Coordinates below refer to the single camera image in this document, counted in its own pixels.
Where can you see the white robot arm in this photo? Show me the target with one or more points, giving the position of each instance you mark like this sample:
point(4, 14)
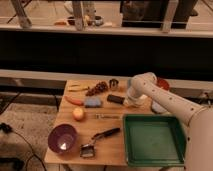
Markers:
point(198, 119)

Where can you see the light blue plate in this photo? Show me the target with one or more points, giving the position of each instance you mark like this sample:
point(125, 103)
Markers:
point(156, 108)

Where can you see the black eraser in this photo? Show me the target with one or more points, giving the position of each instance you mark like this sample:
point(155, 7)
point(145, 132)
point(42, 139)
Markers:
point(115, 99)

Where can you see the orange carrot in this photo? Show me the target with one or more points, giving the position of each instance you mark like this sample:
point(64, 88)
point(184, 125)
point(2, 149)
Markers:
point(74, 101)

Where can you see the red bowl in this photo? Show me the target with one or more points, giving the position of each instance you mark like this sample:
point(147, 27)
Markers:
point(162, 83)

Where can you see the blue sponge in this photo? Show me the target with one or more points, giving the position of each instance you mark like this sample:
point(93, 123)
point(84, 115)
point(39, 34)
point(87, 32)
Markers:
point(92, 102)

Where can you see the black-handled metal brush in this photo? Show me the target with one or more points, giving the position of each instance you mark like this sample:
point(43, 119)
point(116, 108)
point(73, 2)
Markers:
point(88, 150)

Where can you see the green plastic tray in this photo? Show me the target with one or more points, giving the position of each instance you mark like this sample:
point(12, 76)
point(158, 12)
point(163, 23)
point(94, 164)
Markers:
point(153, 141)

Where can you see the metal fork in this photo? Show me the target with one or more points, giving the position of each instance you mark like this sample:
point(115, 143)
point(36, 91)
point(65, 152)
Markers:
point(103, 117)

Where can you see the purple bowl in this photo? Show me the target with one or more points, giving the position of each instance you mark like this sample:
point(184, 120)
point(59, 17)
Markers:
point(62, 138)

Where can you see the small metal cup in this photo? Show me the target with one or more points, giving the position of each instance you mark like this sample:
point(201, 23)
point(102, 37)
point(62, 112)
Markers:
point(113, 84)

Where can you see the white cup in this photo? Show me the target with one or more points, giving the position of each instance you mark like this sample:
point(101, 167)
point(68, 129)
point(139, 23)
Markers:
point(143, 97)

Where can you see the bunch of dark grapes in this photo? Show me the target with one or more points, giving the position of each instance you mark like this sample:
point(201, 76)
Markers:
point(97, 89)

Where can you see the yellow apple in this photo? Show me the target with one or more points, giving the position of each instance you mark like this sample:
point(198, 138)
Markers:
point(78, 114)

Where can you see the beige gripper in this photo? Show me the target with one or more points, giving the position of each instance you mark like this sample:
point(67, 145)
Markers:
point(129, 103)

